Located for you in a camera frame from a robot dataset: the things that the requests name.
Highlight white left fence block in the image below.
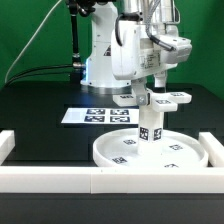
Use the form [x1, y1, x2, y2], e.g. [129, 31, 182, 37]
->
[0, 130, 15, 166]

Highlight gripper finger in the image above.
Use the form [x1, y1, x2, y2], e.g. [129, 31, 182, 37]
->
[131, 77, 150, 106]
[154, 71, 167, 88]

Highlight white front fence bar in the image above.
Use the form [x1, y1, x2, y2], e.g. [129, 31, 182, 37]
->
[0, 166, 224, 194]

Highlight grey cable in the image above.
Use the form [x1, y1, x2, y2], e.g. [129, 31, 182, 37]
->
[3, 0, 64, 84]

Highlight white right fence block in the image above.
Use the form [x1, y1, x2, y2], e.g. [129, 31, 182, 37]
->
[199, 132, 224, 168]

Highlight black cable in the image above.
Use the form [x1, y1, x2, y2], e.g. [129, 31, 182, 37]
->
[3, 64, 76, 88]

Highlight white fence block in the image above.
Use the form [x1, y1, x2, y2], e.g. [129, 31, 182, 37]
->
[199, 132, 224, 168]
[0, 130, 15, 166]

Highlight white sheet with markers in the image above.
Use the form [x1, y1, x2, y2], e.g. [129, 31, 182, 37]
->
[61, 108, 139, 124]

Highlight white round table top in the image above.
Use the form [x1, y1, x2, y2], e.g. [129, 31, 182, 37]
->
[93, 128, 208, 168]

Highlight white cross-shaped table base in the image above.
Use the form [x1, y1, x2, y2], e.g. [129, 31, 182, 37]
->
[113, 92, 192, 112]

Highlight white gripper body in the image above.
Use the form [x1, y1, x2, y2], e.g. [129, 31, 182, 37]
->
[111, 13, 192, 80]

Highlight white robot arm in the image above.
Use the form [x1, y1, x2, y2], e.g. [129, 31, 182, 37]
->
[78, 0, 192, 105]

